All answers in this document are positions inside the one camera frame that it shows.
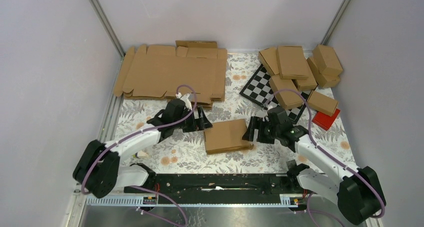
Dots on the stack of flat cardboard sheets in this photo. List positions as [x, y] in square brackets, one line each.
[157, 72]

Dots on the folded cardboard box large top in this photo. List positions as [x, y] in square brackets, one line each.
[292, 64]

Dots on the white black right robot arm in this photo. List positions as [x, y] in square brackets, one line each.
[356, 191]

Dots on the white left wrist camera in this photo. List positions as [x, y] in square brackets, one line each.
[186, 98]

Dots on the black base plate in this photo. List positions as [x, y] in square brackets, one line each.
[225, 189]

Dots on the folded cardboard box front right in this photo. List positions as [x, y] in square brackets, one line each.
[322, 103]

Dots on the aluminium rail frame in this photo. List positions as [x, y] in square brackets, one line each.
[106, 20]

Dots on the folded cardboard box front centre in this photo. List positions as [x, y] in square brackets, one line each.
[286, 93]

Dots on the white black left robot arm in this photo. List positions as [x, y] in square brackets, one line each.
[98, 170]

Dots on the folded cardboard box top right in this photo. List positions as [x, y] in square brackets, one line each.
[327, 60]

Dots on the folded cardboard box lower right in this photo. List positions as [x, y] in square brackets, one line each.
[323, 81]

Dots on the folded cardboard box back left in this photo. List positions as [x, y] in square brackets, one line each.
[268, 59]

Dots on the floral patterned table mat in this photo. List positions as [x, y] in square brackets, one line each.
[185, 152]

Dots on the brown cardboard box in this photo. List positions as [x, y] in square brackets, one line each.
[226, 136]

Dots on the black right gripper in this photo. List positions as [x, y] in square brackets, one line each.
[255, 123]

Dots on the folded cardboard box middle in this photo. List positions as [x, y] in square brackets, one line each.
[306, 84]

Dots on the red box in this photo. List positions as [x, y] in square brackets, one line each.
[325, 121]

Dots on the black white checkerboard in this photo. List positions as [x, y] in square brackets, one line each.
[258, 90]

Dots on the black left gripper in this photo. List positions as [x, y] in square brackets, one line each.
[202, 124]

